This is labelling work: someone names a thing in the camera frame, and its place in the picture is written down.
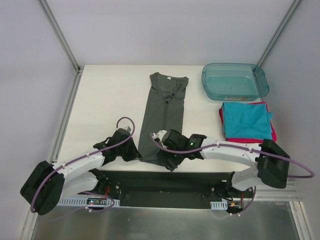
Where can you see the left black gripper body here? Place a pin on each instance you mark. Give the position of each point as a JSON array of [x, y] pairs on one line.
[[130, 152]]

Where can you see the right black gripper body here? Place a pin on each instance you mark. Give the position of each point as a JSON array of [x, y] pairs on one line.
[[168, 155]]

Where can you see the dark grey t shirt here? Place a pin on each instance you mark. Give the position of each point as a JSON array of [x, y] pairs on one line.
[[164, 111]]

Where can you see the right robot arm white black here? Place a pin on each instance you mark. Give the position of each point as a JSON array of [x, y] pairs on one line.
[[266, 162]]

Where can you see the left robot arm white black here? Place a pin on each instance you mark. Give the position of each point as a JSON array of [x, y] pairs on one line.
[[50, 183]]

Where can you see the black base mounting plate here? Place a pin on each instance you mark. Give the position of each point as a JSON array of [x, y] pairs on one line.
[[179, 190]]

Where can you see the folded cyan t shirt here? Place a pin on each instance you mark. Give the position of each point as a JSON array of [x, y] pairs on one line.
[[246, 121]]

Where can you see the teal transparent plastic bin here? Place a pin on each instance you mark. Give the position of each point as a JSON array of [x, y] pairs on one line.
[[238, 82]]

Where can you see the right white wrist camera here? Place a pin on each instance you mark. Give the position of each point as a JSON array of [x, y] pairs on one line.
[[161, 135]]

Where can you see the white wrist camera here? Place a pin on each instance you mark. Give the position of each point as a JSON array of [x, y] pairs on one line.
[[161, 135], [128, 129]]

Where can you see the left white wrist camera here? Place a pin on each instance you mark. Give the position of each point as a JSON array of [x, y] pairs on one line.
[[128, 129]]

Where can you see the left white cable duct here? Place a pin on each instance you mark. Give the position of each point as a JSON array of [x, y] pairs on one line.
[[84, 201]]

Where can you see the white cable duct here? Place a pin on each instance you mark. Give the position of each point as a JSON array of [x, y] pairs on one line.
[[84, 201], [219, 205]]

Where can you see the right white cable duct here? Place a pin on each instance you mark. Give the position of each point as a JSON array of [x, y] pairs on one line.
[[219, 205]]

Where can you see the left aluminium frame post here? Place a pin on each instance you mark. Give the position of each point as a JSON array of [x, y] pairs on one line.
[[44, 5]]

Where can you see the aluminium frame post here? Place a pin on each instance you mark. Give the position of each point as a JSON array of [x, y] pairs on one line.
[[295, 4], [44, 5]]

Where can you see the right aluminium frame post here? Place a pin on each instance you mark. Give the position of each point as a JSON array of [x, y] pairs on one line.
[[295, 4]]

